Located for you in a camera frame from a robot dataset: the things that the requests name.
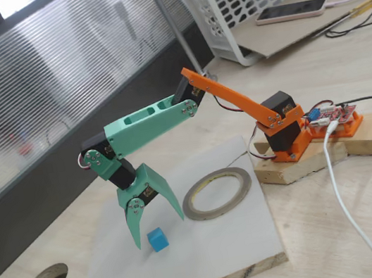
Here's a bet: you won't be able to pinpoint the blue cube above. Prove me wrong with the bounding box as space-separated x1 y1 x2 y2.
145 225 172 254

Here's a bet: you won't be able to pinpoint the white laminated chipboard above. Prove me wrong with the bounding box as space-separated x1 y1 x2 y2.
49 129 291 278

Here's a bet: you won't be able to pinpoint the ribbed glass desk partition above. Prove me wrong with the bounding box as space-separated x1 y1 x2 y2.
0 0 247 278

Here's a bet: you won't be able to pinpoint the wooden block with screw holes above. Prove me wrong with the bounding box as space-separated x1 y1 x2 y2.
249 125 353 191

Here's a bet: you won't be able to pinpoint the white perforated plastic basket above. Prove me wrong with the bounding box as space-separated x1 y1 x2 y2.
178 0 372 77

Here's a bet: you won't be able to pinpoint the red controller circuit board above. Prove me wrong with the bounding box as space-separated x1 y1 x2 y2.
304 100 361 131

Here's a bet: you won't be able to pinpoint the orange controller board holder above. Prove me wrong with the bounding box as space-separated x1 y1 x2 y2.
306 108 367 144

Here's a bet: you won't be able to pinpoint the brown cardboard sheet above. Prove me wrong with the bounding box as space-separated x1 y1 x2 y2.
228 0 372 63

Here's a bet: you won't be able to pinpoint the smartphone with pink case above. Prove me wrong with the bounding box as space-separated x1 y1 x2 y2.
253 0 330 27

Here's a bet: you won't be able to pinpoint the grey ring of tape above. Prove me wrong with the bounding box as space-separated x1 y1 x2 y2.
177 163 257 225

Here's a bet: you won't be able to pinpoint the silver partition post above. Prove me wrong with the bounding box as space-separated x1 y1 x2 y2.
144 0 219 91

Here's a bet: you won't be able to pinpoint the thin black cable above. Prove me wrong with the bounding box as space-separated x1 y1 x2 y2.
320 0 372 40

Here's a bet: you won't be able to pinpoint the yellow handled screwdriver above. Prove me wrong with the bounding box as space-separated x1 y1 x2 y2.
306 0 372 37

